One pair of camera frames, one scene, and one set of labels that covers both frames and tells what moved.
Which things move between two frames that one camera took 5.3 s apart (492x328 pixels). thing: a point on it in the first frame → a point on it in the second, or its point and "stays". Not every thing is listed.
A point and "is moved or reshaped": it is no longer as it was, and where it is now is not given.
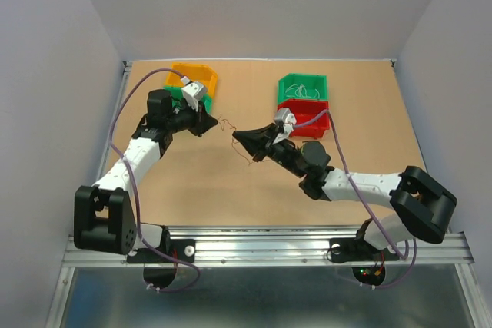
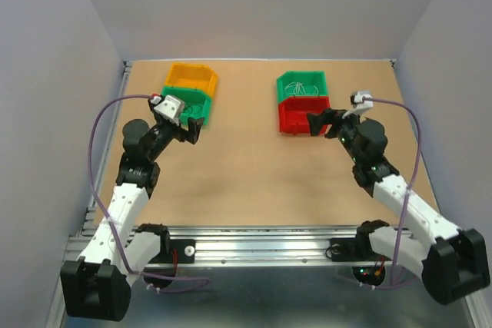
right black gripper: x=257 y=140 → x=329 y=116
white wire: x=300 y=91 is moved or reshaped
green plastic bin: x=303 y=86 stays
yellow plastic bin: x=202 y=72 stays
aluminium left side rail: x=127 y=67 stays
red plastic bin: x=304 y=110 stays
